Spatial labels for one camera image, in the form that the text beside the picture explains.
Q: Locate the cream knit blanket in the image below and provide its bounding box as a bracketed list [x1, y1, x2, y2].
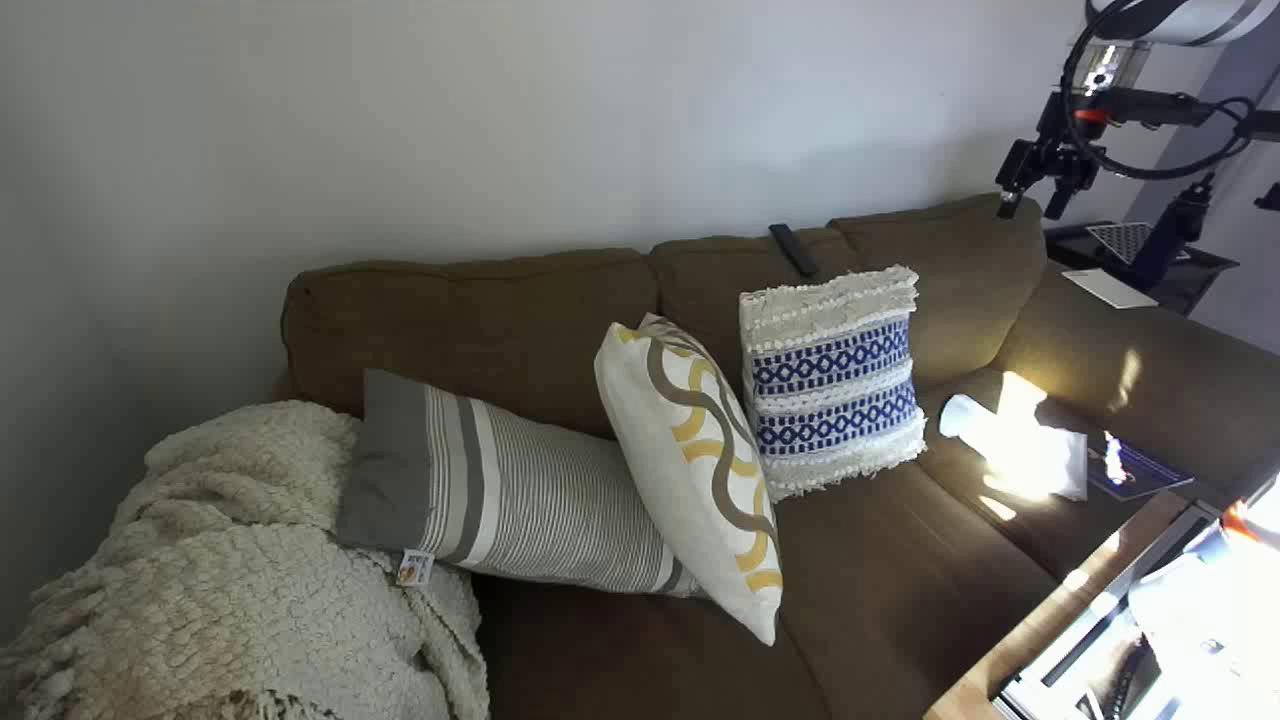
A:
[0, 396, 496, 720]

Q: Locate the brown fabric sofa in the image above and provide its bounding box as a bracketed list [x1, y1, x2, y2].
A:
[274, 192, 1280, 720]

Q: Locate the yellow grey wave pillow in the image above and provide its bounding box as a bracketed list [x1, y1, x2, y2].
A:
[587, 311, 789, 652]

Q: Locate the black remote control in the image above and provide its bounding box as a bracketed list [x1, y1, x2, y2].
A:
[764, 218, 825, 283]

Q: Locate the blue white patterned pillow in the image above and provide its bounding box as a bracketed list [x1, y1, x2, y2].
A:
[736, 265, 933, 504]

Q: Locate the wooden table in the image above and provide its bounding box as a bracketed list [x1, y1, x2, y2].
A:
[924, 462, 1280, 720]

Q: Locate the grey white striped pillow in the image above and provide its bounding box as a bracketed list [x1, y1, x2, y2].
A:
[330, 367, 703, 599]

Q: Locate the dark smartphone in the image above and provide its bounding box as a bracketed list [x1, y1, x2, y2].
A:
[1093, 428, 1196, 499]

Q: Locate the dark laptop device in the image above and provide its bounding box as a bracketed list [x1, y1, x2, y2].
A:
[1039, 215, 1152, 272]

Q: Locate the white paper sheet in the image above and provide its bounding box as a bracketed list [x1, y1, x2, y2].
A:
[1059, 265, 1161, 315]

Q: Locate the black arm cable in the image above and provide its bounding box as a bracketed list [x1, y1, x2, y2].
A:
[1056, 20, 1280, 183]

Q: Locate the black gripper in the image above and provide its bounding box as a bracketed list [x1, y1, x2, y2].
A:
[995, 123, 1112, 223]

